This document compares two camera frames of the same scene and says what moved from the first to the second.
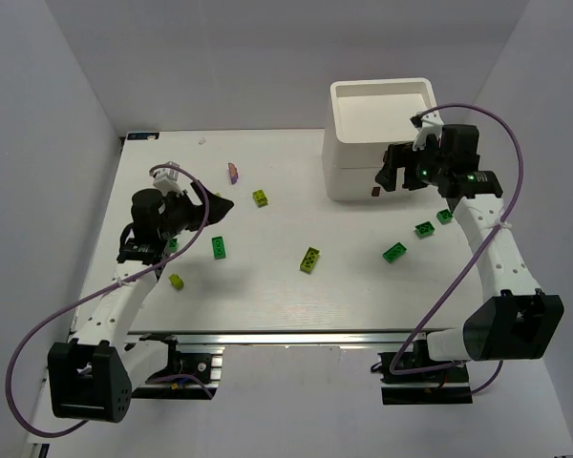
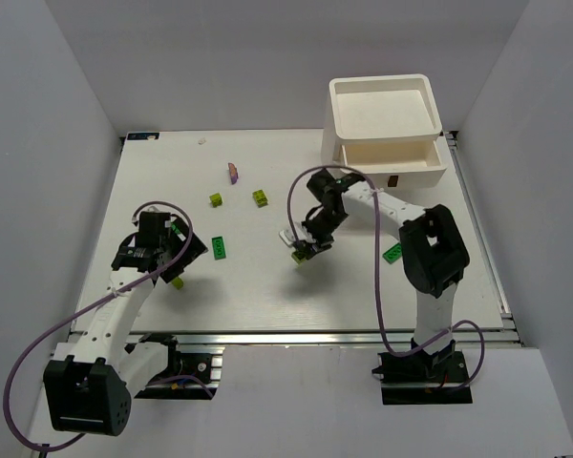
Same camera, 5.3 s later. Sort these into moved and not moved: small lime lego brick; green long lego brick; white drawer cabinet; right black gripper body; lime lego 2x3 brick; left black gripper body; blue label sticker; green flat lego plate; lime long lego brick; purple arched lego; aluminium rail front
Moved: left black gripper body; right black gripper body; lime long lego brick
Not moved: small lime lego brick; green long lego brick; white drawer cabinet; green flat lego plate; blue label sticker; lime lego 2x3 brick; purple arched lego; aluminium rail front
